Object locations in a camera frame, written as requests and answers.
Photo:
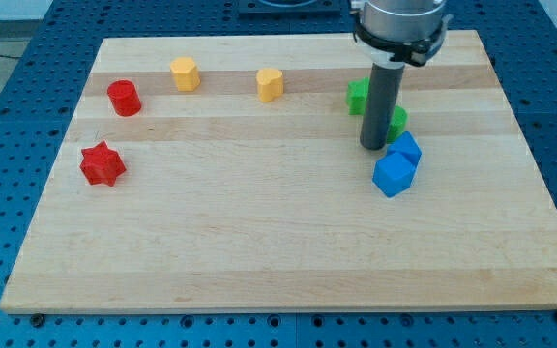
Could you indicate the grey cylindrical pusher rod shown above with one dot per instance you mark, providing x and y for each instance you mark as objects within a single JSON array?
[{"x": 381, "y": 98}]

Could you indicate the yellow heart block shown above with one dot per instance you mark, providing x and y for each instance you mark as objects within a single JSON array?
[{"x": 270, "y": 84}]

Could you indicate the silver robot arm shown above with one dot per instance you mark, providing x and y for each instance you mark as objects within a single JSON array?
[{"x": 395, "y": 33}]

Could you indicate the wooden board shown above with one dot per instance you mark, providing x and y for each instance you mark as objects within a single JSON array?
[{"x": 231, "y": 204}]

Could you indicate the green round block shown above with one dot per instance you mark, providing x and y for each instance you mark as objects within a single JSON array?
[{"x": 397, "y": 125}]

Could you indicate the green star block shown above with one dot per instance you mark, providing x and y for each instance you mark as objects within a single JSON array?
[{"x": 356, "y": 95}]

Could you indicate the yellow hexagon block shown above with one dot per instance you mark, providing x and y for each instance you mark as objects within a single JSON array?
[{"x": 185, "y": 74}]

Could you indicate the blue cube block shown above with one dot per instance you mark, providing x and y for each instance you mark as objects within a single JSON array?
[{"x": 407, "y": 146}]

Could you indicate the blue pentagon block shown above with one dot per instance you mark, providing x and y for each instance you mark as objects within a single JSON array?
[{"x": 393, "y": 174}]

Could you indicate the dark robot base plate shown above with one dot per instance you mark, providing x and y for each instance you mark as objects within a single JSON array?
[{"x": 250, "y": 8}]

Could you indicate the red star block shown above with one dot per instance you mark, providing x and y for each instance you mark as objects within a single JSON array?
[{"x": 101, "y": 165}]

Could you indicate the red cylinder block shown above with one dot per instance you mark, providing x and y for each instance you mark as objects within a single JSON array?
[{"x": 124, "y": 98}]

